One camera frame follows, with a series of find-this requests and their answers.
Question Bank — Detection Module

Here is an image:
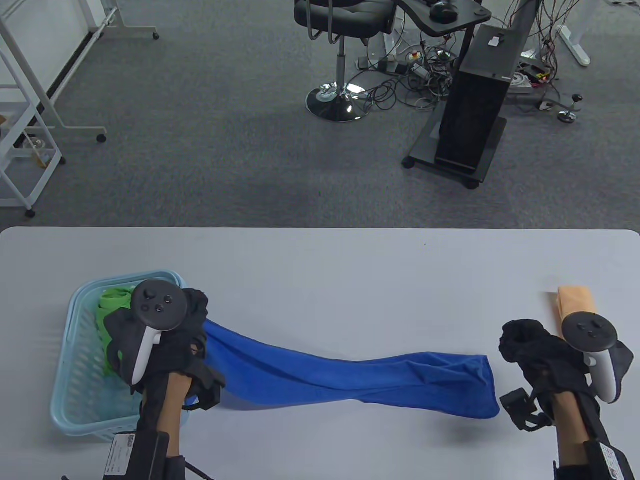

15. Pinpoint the person's right hand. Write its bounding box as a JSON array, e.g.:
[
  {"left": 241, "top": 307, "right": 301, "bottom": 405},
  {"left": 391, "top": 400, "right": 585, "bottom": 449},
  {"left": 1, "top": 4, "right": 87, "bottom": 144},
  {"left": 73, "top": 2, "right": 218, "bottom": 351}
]
[{"left": 499, "top": 320, "right": 601, "bottom": 401}]

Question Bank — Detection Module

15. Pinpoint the person's left hand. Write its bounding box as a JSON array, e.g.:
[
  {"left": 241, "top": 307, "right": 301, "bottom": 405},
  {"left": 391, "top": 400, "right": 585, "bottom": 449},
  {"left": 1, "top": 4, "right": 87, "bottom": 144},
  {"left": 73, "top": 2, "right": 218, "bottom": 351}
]
[{"left": 131, "top": 288, "right": 227, "bottom": 411}]

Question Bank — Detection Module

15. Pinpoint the orange rectangular towel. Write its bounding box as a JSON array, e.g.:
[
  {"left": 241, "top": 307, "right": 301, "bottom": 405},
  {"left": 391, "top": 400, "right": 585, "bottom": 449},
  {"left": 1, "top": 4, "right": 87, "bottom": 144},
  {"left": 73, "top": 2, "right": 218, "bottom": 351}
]
[{"left": 556, "top": 285, "right": 599, "bottom": 321}]

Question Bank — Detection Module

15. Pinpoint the green rectangular towel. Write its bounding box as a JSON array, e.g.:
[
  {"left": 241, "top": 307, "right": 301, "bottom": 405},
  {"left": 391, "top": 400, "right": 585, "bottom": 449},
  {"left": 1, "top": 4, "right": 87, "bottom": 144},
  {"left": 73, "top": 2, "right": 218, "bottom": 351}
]
[{"left": 97, "top": 286, "right": 137, "bottom": 376}]

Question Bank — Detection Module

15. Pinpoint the blue rectangular towel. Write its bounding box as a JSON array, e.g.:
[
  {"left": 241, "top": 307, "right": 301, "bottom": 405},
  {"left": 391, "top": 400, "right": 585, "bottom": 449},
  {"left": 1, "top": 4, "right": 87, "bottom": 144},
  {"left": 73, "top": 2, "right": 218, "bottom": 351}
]
[{"left": 202, "top": 320, "right": 501, "bottom": 420}]

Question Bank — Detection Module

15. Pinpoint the person's left forearm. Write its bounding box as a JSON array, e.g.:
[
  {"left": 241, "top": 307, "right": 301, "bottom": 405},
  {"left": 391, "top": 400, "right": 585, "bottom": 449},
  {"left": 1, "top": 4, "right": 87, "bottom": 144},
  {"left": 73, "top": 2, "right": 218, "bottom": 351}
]
[{"left": 137, "top": 372, "right": 201, "bottom": 458}]

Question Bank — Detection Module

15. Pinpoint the person's right forearm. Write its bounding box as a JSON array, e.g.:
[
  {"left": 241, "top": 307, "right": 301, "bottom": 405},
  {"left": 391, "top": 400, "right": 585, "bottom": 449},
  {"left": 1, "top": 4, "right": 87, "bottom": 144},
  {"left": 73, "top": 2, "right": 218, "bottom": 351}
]
[{"left": 550, "top": 390, "right": 613, "bottom": 468}]

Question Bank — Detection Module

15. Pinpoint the black left hand controller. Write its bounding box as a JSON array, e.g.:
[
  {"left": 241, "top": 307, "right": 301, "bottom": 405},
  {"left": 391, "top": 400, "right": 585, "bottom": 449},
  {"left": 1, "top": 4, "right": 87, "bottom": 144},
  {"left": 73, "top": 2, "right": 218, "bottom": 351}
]
[{"left": 103, "top": 279, "right": 191, "bottom": 388}]

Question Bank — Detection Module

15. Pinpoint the black hand controller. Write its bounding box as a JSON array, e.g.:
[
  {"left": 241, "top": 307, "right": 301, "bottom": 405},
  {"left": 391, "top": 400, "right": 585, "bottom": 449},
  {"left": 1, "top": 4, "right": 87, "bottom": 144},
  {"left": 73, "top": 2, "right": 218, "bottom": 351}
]
[
  {"left": 103, "top": 279, "right": 191, "bottom": 388},
  {"left": 561, "top": 312, "right": 635, "bottom": 404}
]

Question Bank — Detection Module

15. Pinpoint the black right hand controller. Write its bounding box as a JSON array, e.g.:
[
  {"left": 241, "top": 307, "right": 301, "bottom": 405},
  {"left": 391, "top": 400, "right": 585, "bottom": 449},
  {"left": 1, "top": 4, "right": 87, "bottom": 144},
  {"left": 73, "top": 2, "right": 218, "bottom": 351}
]
[{"left": 561, "top": 312, "right": 635, "bottom": 404}]

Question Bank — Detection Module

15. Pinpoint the light blue plastic basket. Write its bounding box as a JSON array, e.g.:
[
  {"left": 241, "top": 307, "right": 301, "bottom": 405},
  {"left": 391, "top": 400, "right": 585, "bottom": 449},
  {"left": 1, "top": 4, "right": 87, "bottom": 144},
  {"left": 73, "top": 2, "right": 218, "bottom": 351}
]
[{"left": 50, "top": 270, "right": 191, "bottom": 443}]

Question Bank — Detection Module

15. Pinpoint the chrome stand foot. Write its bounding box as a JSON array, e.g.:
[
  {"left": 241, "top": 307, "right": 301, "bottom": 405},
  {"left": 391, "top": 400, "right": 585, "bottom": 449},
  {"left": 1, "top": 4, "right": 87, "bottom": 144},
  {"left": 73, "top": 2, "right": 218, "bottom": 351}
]
[{"left": 537, "top": 93, "right": 584, "bottom": 124}]

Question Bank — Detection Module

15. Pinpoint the black rolling base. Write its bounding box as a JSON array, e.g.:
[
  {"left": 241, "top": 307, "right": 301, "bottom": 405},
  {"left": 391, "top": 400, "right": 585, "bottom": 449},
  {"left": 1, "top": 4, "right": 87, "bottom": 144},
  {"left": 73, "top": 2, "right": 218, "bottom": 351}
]
[{"left": 402, "top": 107, "right": 509, "bottom": 190}]

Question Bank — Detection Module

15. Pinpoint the black computer tower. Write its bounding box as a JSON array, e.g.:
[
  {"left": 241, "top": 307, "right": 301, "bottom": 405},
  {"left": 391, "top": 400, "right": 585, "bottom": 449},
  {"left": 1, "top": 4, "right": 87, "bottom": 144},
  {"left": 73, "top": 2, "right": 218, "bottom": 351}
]
[{"left": 434, "top": 24, "right": 532, "bottom": 176}]

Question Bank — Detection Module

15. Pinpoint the white metal rack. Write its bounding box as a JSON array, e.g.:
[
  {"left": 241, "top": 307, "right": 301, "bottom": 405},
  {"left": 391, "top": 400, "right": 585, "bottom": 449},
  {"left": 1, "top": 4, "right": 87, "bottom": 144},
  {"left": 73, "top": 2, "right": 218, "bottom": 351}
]
[{"left": 0, "top": 45, "right": 67, "bottom": 218}]

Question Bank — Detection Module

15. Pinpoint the round white floor device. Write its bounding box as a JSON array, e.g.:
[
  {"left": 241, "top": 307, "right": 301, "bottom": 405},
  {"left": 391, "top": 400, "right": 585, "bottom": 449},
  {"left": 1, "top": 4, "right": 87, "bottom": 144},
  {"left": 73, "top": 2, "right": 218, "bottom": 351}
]
[{"left": 507, "top": 71, "right": 534, "bottom": 96}]

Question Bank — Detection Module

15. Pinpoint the white desk leg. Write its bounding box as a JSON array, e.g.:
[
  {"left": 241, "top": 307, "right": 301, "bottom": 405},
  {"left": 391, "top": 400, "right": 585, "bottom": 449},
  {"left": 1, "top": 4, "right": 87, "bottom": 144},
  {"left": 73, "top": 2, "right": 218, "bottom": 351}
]
[{"left": 556, "top": 25, "right": 592, "bottom": 67}]

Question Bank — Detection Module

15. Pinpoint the white rolling whiteboard stand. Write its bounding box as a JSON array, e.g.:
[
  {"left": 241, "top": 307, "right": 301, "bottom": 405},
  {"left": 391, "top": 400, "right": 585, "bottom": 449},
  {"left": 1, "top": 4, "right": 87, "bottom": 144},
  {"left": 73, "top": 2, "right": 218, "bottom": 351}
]
[{"left": 0, "top": 0, "right": 162, "bottom": 145}]

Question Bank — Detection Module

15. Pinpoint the small black side desk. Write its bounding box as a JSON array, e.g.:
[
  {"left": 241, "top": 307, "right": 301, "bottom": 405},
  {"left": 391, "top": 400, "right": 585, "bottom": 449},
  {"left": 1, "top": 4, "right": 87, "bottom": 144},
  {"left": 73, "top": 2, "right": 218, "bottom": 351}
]
[{"left": 395, "top": 0, "right": 493, "bottom": 63}]

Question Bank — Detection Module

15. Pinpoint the black object on side desk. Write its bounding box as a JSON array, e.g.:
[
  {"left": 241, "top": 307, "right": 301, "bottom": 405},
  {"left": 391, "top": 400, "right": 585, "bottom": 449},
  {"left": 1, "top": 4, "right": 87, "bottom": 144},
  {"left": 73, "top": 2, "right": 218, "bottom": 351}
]
[{"left": 429, "top": 0, "right": 459, "bottom": 22}]

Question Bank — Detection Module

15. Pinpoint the black swivel chair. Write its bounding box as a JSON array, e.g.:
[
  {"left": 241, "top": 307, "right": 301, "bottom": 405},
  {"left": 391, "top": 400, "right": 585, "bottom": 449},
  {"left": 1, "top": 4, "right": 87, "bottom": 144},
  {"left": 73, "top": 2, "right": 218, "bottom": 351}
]
[{"left": 293, "top": 0, "right": 397, "bottom": 123}]

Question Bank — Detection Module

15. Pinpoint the small black right wrist camera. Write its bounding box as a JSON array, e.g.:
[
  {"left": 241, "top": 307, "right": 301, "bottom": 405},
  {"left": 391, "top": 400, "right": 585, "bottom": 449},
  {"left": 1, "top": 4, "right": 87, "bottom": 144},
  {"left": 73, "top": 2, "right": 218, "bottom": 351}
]
[{"left": 500, "top": 389, "right": 553, "bottom": 432}]

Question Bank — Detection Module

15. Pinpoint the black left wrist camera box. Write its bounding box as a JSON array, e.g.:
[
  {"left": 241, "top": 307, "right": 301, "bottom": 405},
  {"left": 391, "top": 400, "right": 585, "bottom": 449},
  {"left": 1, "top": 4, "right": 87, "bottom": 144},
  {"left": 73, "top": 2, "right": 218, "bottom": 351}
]
[{"left": 102, "top": 432, "right": 186, "bottom": 480}]

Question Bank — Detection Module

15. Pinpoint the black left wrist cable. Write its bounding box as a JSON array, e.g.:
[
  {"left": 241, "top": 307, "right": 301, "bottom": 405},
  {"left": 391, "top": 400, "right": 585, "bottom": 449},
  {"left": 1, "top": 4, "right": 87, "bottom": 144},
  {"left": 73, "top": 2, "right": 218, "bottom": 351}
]
[{"left": 61, "top": 461, "right": 215, "bottom": 480}]

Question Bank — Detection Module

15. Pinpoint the tangle of floor cables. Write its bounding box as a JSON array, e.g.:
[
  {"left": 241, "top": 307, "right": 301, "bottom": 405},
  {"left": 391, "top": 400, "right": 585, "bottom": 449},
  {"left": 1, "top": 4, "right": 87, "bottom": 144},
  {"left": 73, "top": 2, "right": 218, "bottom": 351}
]
[{"left": 350, "top": 0, "right": 583, "bottom": 114}]

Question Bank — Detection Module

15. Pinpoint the black slanted post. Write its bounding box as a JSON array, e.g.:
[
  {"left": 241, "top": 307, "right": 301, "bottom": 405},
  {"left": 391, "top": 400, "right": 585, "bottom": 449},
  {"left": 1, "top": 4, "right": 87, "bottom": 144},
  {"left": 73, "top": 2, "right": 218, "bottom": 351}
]
[{"left": 501, "top": 0, "right": 542, "bottom": 37}]

